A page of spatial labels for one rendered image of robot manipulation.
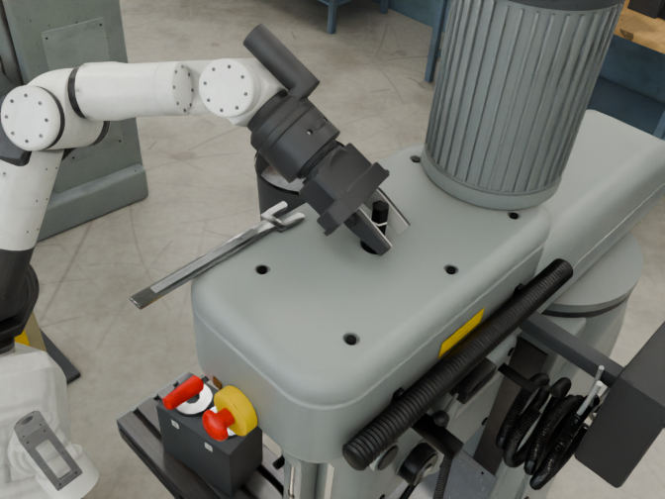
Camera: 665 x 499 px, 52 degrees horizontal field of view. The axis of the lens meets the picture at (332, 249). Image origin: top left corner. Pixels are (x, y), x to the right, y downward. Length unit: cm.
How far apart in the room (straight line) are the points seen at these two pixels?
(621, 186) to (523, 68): 55
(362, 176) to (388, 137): 378
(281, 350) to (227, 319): 8
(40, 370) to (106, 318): 232
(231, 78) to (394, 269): 29
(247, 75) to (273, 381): 33
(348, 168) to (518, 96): 22
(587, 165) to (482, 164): 46
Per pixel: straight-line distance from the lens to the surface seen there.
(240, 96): 79
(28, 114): 92
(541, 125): 89
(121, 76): 89
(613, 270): 146
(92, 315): 342
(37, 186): 98
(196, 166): 424
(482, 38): 85
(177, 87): 87
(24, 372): 107
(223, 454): 160
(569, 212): 122
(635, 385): 103
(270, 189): 309
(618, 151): 142
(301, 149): 80
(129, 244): 375
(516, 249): 91
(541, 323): 118
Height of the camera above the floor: 246
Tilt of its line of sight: 42 degrees down
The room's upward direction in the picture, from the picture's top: 5 degrees clockwise
